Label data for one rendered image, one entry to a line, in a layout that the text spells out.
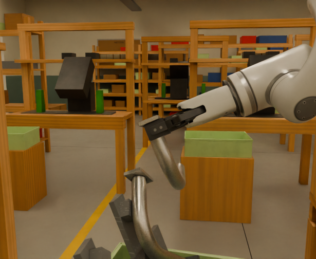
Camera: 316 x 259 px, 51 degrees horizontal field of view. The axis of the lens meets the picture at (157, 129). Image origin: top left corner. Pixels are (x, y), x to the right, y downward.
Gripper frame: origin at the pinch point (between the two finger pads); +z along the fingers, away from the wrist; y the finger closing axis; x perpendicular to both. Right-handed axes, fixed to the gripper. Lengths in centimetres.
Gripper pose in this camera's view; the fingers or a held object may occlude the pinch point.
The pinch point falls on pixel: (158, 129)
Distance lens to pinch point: 63.9
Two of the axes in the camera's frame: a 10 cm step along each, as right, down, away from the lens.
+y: -1.0, 0.0, -9.9
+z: -9.2, 3.9, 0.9
